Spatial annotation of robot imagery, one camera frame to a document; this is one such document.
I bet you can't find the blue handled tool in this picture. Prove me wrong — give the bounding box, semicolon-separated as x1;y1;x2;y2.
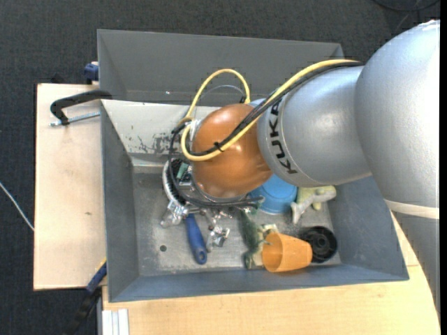
184;213;209;266

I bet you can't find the black ribbed round wheel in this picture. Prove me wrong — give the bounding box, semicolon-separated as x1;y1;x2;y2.
299;225;339;264

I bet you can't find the orange plastic cup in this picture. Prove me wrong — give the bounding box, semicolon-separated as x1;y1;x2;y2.
261;231;314;274

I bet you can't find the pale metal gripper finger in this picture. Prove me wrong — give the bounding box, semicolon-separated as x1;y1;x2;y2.
159;200;191;229
205;213;232;253

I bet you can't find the grey metal bin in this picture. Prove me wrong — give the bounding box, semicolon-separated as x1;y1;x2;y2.
96;29;410;304

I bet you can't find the blue plastic cup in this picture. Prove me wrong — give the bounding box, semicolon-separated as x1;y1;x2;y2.
249;174;298;216

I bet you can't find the pale wood flat board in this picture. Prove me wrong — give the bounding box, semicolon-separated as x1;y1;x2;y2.
33;83;108;291

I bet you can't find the pale grey toy animal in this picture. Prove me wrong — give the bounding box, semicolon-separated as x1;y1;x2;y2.
290;185;338;225

